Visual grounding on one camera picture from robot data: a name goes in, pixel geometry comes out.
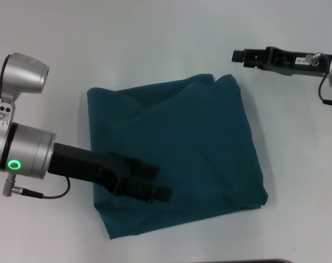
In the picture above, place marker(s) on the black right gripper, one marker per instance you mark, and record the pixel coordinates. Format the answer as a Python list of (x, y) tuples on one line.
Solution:
[(294, 61)]

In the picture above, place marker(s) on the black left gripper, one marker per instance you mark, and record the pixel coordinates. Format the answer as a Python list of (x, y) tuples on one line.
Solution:
[(83, 164)]

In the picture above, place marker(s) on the teal t-shirt with cream lettering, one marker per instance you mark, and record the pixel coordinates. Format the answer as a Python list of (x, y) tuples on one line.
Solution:
[(182, 137)]

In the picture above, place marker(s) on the dark flat edge object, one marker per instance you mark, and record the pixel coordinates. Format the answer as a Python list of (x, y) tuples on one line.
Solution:
[(262, 261)]

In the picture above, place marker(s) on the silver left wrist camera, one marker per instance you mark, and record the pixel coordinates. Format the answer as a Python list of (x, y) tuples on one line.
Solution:
[(20, 74)]

